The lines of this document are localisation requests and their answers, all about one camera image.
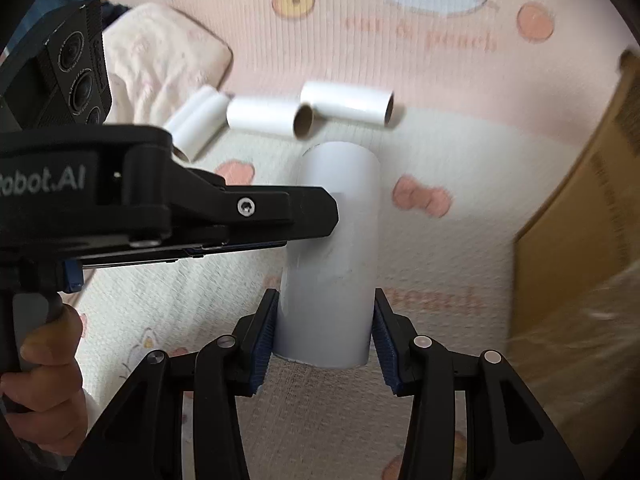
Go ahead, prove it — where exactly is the pile of white rolls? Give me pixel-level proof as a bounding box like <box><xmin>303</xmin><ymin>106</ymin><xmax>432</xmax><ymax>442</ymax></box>
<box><xmin>162</xmin><ymin>81</ymin><xmax>396</xmax><ymax>163</ymax></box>

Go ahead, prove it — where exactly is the person's left hand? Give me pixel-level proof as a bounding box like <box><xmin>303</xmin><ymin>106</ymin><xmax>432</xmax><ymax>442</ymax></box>
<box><xmin>0</xmin><ymin>304</ymin><xmax>86</xmax><ymax>456</ymax></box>

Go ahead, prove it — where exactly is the pink cream printed blanket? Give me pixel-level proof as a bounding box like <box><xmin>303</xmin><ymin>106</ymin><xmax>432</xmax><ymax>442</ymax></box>
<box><xmin>75</xmin><ymin>0</ymin><xmax>640</xmax><ymax>480</ymax></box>

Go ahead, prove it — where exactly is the dark blue cloth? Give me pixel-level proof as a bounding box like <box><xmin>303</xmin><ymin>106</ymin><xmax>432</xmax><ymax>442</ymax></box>
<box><xmin>10</xmin><ymin>0</ymin><xmax>81</xmax><ymax>51</ymax></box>

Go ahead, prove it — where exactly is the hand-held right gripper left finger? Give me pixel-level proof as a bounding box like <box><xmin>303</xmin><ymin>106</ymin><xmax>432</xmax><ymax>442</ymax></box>
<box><xmin>62</xmin><ymin>288</ymin><xmax>280</xmax><ymax>480</ymax></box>

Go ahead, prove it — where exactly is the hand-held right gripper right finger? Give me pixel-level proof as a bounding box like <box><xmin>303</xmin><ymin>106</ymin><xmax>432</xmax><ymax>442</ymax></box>
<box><xmin>370</xmin><ymin>287</ymin><xmax>587</xmax><ymax>480</ymax></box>

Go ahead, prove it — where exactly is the white paper tube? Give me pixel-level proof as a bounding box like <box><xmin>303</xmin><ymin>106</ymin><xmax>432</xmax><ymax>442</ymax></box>
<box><xmin>272</xmin><ymin>141</ymin><xmax>382</xmax><ymax>369</ymax></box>

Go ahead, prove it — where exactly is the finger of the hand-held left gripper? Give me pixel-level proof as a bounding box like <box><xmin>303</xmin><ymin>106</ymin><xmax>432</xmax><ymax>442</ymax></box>
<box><xmin>75</xmin><ymin>164</ymin><xmax>340</xmax><ymax>268</ymax></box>

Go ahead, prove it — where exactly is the pale pink towel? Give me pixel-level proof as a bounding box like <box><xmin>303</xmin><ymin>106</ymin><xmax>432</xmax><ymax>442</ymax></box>
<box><xmin>101</xmin><ymin>2</ymin><xmax>234</xmax><ymax>127</ymax></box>

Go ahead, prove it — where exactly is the brown cardboard box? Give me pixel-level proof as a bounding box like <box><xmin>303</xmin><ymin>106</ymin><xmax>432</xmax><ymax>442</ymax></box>
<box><xmin>507</xmin><ymin>49</ymin><xmax>640</xmax><ymax>397</ymax></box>

